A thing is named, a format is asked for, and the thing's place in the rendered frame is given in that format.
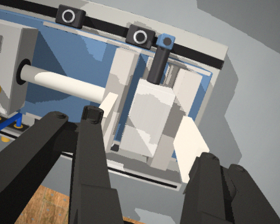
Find light grey rectangular block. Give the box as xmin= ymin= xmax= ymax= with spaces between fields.
xmin=119 ymin=77 xmax=175 ymax=158

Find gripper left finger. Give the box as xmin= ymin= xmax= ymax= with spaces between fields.
xmin=0 ymin=92 xmax=124 ymax=224

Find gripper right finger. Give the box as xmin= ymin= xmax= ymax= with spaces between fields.
xmin=173 ymin=116 xmax=280 ymax=224

